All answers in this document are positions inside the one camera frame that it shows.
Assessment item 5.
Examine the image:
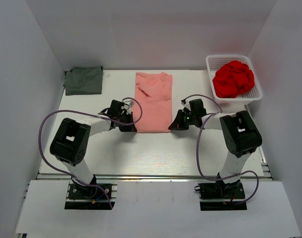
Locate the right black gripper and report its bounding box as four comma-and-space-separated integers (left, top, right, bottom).
169, 109, 197, 130

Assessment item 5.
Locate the pink t shirt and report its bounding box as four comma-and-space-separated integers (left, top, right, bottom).
132, 72, 173, 133

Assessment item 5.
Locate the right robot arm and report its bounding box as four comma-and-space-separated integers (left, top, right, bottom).
168, 99, 262, 198

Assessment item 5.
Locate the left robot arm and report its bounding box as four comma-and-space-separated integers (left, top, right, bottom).
50, 97, 143, 198

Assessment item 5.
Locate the red t shirt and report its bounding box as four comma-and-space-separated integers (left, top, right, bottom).
212, 60, 255, 98

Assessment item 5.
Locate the folded green t shirt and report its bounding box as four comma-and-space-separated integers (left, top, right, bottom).
63, 66, 103, 96

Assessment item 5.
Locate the white plastic basket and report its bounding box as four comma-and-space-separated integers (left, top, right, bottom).
206, 55, 262, 105

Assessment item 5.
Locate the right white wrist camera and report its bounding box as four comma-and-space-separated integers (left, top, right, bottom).
181, 99, 191, 113

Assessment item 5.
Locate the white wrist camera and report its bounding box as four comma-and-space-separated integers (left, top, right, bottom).
122, 99, 135, 114
181, 99, 191, 113

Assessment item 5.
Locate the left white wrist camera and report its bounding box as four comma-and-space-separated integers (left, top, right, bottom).
122, 99, 135, 114

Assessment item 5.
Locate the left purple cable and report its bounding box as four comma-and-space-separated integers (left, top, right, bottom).
37, 97, 143, 209

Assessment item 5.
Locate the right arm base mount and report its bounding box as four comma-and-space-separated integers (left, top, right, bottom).
194, 182, 247, 211

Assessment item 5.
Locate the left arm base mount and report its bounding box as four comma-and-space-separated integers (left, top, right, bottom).
64, 182, 116, 210

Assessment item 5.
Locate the aluminium rail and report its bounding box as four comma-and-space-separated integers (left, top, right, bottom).
37, 173, 273, 181

